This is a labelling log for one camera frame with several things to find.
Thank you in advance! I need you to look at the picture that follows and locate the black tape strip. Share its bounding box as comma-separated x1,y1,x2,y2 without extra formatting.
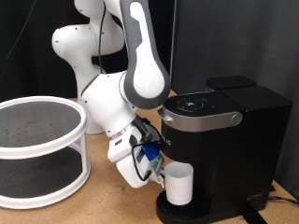
237,203,269,224

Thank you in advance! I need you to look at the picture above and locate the clear water reservoir black lid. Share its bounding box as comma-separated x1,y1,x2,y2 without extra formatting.
205,75,258,92

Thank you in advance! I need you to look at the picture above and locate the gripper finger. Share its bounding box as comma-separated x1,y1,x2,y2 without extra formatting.
150,172,165,189

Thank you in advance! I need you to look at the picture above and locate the black backdrop curtain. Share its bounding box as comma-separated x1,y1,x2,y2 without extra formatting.
0,0,176,104

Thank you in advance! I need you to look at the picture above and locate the white two-tier turntable shelf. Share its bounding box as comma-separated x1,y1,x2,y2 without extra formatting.
0,95,92,210

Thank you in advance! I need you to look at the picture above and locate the coffee machine power cable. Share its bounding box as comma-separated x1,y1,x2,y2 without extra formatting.
267,195,299,206

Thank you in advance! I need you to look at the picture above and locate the grey partition panel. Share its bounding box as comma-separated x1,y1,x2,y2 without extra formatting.
170,0,299,200

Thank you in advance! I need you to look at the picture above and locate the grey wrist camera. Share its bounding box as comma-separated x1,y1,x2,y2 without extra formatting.
136,150,165,179

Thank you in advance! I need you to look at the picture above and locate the white mug green-taped handle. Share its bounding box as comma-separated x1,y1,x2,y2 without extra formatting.
163,161,194,207

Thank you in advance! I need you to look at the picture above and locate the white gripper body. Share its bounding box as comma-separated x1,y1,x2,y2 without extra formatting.
115,154,155,189

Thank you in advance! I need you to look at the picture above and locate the blue camera mount bracket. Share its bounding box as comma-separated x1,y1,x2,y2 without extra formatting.
140,117,161,162

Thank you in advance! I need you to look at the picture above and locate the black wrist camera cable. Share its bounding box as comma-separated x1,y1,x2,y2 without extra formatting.
96,0,163,183

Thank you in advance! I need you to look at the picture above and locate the black Keurig coffee machine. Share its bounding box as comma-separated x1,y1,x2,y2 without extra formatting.
155,85,293,224

